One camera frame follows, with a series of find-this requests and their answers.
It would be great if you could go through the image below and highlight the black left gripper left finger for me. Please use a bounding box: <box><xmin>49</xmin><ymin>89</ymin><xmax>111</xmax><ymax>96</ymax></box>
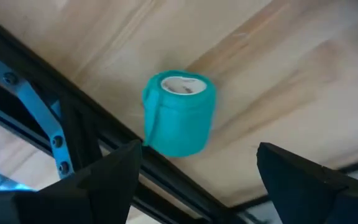
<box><xmin>0</xmin><ymin>139</ymin><xmax>142</xmax><ymax>224</ymax></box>

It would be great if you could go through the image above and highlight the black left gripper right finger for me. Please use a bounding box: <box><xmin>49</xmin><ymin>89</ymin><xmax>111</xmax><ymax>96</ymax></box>
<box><xmin>256</xmin><ymin>142</ymin><xmax>358</xmax><ymax>224</ymax></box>

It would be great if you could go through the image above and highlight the teal bandage roll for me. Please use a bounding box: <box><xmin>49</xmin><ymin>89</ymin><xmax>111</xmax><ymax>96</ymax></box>
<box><xmin>141</xmin><ymin>69</ymin><xmax>217</xmax><ymax>158</ymax></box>

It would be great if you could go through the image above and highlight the blue metal frame bracket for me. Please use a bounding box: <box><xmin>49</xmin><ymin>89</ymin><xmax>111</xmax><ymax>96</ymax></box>
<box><xmin>0</xmin><ymin>58</ymin><xmax>74</xmax><ymax>180</ymax></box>

